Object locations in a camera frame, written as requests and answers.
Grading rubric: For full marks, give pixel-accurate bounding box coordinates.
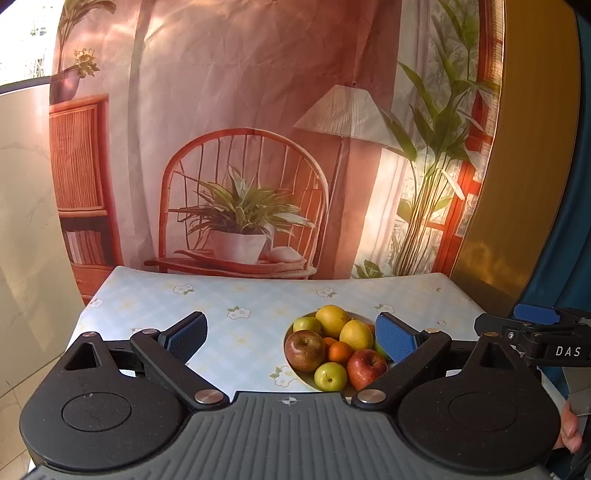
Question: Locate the red apple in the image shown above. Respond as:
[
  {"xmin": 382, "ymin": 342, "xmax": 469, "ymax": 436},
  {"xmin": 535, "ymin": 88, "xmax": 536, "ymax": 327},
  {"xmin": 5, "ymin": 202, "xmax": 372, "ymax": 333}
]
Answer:
[
  {"xmin": 346, "ymin": 349, "xmax": 388, "ymax": 391},
  {"xmin": 284, "ymin": 330, "xmax": 327, "ymax": 374}
]

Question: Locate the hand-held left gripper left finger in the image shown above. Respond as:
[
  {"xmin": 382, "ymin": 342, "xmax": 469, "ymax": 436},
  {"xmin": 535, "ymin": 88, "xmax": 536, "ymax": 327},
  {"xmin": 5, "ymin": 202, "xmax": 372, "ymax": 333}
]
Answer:
[{"xmin": 62, "ymin": 312, "xmax": 230, "ymax": 411}]

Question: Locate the yellow lemon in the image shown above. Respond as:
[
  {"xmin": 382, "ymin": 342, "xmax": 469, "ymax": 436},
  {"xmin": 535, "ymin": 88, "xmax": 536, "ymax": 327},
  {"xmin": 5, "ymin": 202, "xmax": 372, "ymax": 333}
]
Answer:
[
  {"xmin": 339, "ymin": 319, "xmax": 374, "ymax": 352},
  {"xmin": 316, "ymin": 305, "xmax": 352, "ymax": 339}
]

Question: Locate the printed wall tapestry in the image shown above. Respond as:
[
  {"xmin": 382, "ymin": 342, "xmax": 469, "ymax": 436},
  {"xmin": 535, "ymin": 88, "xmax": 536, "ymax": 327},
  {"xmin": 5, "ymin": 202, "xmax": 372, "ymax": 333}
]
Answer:
[{"xmin": 48, "ymin": 0, "xmax": 504, "ymax": 305}]

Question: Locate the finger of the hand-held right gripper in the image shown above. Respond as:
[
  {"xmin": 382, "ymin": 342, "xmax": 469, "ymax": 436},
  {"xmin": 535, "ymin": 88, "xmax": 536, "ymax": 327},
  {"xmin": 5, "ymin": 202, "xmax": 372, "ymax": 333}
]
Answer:
[
  {"xmin": 475, "ymin": 313, "xmax": 533, "ymax": 345},
  {"xmin": 514, "ymin": 303, "xmax": 578, "ymax": 325}
]

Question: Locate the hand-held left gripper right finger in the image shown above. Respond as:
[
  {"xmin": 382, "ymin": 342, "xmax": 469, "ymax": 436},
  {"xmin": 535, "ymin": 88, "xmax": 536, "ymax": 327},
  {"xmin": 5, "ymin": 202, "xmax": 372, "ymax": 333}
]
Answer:
[{"xmin": 353, "ymin": 312, "xmax": 525, "ymax": 411}]

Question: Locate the blue curtain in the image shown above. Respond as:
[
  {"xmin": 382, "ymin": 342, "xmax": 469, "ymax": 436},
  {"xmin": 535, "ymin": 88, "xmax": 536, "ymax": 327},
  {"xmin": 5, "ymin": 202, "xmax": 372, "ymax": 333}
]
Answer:
[{"xmin": 517, "ymin": 9, "xmax": 591, "ymax": 402}]

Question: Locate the cream round plate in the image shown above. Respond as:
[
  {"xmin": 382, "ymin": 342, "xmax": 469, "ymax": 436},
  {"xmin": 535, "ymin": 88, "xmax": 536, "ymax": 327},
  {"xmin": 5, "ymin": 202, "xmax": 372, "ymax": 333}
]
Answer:
[{"xmin": 283, "ymin": 310, "xmax": 398, "ymax": 398}]

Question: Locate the gold panel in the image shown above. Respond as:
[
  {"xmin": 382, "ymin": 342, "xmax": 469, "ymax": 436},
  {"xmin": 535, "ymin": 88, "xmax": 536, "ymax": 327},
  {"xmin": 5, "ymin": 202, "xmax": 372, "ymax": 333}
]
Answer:
[{"xmin": 450, "ymin": 0, "xmax": 580, "ymax": 319}]

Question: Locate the window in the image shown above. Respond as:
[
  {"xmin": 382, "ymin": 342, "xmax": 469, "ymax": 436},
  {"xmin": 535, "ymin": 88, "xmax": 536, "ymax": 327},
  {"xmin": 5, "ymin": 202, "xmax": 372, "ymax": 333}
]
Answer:
[{"xmin": 0, "ymin": 0, "xmax": 63, "ymax": 88}]

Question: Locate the person's right hand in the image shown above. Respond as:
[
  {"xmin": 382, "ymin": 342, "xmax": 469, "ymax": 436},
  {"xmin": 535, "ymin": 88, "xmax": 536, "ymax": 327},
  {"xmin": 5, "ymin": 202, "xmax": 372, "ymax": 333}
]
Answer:
[{"xmin": 555, "ymin": 401, "xmax": 584, "ymax": 454}]

